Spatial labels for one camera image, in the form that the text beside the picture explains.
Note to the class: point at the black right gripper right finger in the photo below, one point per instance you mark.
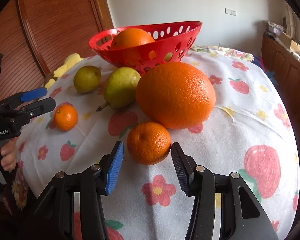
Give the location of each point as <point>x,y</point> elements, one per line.
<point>198,182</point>

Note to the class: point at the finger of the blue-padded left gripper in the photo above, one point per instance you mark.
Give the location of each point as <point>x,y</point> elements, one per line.
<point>32,94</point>

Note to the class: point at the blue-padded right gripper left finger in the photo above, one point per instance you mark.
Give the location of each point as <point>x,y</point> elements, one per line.
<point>97,181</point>

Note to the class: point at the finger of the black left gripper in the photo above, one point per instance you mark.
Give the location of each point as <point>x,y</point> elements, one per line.
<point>35,109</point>

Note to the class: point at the small tangerine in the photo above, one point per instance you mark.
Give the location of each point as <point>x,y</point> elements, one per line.
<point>65,117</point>

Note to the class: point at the dimpled mandarin orange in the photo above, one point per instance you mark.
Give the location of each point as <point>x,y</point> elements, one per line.
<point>149,143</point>

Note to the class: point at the round green pear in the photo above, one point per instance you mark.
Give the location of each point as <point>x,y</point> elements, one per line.
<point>87,79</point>

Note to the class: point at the very large orange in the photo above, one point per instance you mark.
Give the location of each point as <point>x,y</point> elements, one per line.
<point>176,95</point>

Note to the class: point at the green pear with stem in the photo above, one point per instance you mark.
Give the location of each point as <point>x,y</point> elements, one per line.
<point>120,88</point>

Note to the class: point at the medium orange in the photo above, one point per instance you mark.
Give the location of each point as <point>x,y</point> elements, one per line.
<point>131,37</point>

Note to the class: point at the person's left hand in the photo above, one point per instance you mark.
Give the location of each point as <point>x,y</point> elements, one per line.
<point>9,155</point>

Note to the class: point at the white fruit-print cloth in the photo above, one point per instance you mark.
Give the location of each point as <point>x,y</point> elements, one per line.
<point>248,132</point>

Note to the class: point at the wooden wardrobe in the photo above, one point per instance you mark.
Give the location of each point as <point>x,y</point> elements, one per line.
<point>37,35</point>

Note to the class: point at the floral bed quilt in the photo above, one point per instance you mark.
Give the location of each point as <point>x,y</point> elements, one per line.
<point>229,52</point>

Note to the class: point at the red perforated plastic basket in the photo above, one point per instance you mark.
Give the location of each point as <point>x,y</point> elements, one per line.
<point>172,41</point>

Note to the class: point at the wooden low cabinet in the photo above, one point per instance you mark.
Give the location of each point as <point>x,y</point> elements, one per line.
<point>286,72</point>

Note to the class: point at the cardboard box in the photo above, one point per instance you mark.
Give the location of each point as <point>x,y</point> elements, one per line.
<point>289,43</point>

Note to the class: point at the white wall switch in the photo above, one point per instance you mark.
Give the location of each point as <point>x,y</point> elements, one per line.
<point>230,12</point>

